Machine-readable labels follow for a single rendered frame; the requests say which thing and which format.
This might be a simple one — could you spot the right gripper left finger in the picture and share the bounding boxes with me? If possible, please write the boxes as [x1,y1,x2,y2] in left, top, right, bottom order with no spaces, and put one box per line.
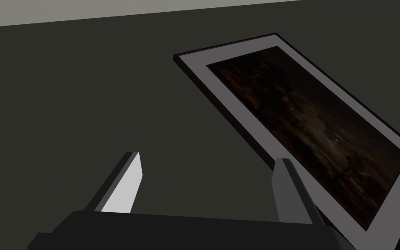
[83,151,143,214]

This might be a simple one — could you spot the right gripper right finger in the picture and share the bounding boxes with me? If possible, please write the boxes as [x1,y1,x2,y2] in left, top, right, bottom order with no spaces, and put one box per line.
[271,158,325,226]

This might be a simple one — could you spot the dark framed wall picture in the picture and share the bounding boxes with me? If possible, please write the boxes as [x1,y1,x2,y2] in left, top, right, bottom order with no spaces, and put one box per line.
[173,33,400,250]

